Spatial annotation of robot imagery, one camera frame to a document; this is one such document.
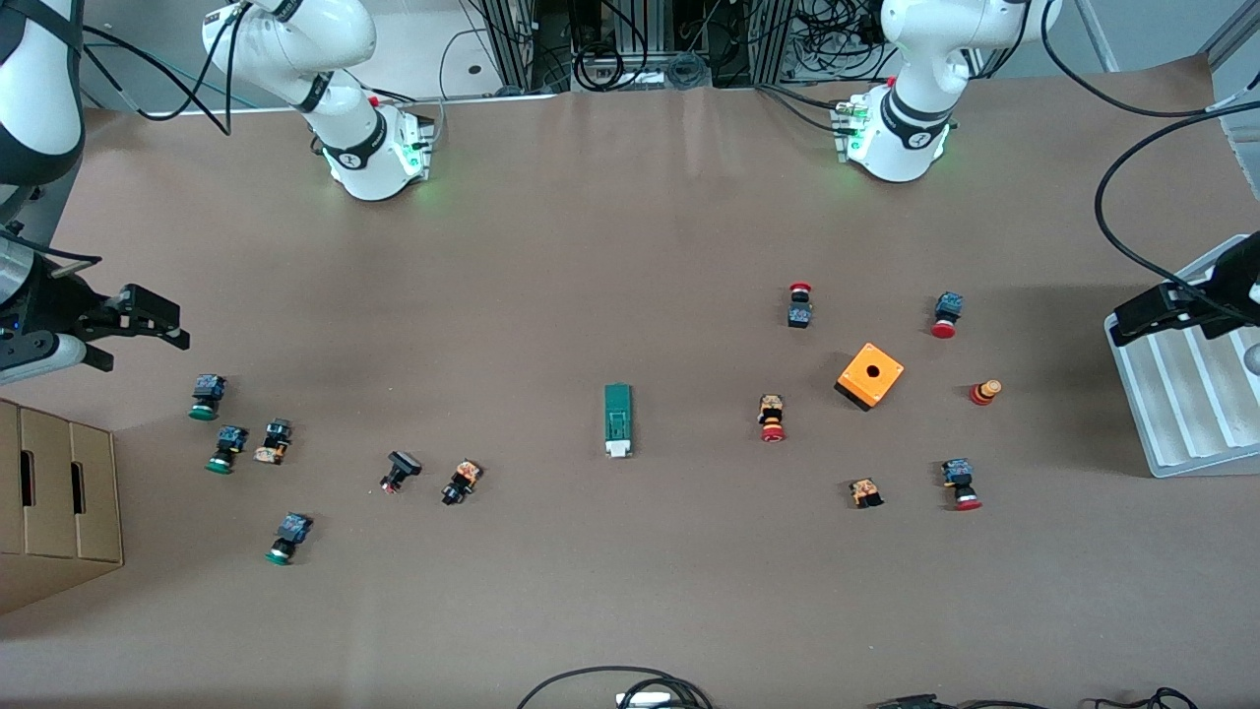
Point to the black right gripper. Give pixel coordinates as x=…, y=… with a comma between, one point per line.
x=47, y=303

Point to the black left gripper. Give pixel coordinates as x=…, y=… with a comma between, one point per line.
x=1224, y=283

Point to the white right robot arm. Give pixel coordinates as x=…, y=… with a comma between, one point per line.
x=364, y=167

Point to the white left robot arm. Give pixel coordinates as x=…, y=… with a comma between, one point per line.
x=906, y=148

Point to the green pushbutton blue block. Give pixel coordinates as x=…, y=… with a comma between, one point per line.
x=209, y=389
x=231, y=438
x=293, y=529

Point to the white ribbed tray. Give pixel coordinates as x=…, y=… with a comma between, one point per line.
x=1181, y=414

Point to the large slotted cardboard box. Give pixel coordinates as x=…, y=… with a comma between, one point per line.
x=49, y=492

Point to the red yellow button head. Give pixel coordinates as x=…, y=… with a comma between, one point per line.
x=982, y=394

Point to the red mushroom button blue block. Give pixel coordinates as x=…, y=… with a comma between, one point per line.
x=957, y=473
x=949, y=305

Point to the small orange contact block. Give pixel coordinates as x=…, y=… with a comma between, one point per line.
x=866, y=492

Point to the red pushbutton black block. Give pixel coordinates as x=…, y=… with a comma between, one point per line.
x=799, y=315

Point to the red emergency stop orange block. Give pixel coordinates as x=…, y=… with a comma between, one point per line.
x=772, y=409

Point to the aluminium equipment rack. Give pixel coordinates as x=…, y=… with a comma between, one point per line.
x=517, y=39

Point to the orange button enclosure box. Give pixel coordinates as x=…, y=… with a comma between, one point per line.
x=883, y=382

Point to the black pushbutton switch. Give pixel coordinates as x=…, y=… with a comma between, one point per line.
x=404, y=463

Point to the black knob switch orange block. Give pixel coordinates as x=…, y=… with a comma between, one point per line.
x=463, y=480

